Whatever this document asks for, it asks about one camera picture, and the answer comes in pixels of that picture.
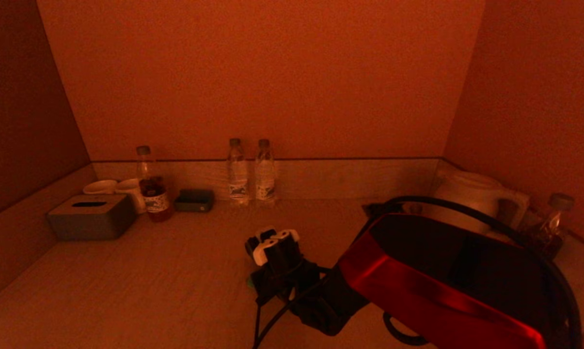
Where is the grey-blue tissue box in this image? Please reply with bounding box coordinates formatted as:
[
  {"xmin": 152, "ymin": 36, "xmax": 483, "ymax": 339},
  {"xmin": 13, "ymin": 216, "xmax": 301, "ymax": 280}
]
[{"xmin": 47, "ymin": 194, "xmax": 138, "ymax": 242}]

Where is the white low cup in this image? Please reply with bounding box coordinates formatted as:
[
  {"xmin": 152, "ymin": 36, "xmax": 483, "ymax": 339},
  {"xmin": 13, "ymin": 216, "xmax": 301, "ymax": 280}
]
[{"xmin": 82, "ymin": 180, "xmax": 119, "ymax": 196}]

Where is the white mug with handle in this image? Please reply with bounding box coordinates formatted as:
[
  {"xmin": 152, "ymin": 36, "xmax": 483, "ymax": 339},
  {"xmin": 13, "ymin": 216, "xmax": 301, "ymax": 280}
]
[{"xmin": 115, "ymin": 179, "xmax": 147, "ymax": 214}]

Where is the white electric kettle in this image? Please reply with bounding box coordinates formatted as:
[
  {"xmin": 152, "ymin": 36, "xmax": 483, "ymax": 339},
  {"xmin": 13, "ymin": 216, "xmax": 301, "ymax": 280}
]
[{"xmin": 430, "ymin": 171, "xmax": 530, "ymax": 238}]

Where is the clear water bottle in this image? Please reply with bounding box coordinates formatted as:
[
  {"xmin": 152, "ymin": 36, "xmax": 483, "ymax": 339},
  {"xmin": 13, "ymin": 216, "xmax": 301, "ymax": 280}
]
[
  {"xmin": 227, "ymin": 138, "xmax": 250, "ymax": 207},
  {"xmin": 253, "ymin": 139, "xmax": 276, "ymax": 208}
]

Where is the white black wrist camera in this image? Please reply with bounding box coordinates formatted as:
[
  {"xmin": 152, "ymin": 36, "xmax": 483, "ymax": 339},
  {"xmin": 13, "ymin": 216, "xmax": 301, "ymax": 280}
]
[{"xmin": 246, "ymin": 229, "xmax": 302, "ymax": 267}]

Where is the thin black camera cable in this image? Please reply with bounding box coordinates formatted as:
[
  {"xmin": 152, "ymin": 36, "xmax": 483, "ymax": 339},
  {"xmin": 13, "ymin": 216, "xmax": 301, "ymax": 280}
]
[{"xmin": 252, "ymin": 271, "xmax": 331, "ymax": 349}]

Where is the large dark drink bottle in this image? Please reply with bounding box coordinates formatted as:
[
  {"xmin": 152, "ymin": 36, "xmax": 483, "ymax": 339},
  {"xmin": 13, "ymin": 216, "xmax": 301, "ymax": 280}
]
[{"xmin": 529, "ymin": 192, "xmax": 576, "ymax": 260}]

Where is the small amber tea bottle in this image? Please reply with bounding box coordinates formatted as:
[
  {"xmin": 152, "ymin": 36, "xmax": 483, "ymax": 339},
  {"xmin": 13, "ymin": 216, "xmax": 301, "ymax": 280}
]
[{"xmin": 135, "ymin": 145, "xmax": 174, "ymax": 222}]

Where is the black recessed socket panel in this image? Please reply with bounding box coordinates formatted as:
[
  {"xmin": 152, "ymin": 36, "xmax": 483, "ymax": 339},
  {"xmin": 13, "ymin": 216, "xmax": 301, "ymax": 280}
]
[{"xmin": 362, "ymin": 203, "xmax": 404, "ymax": 220}]

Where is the small blue open tray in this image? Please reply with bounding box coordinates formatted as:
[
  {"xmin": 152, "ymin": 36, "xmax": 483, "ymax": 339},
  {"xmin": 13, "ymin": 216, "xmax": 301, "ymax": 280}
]
[{"xmin": 174, "ymin": 189, "xmax": 214, "ymax": 213}]

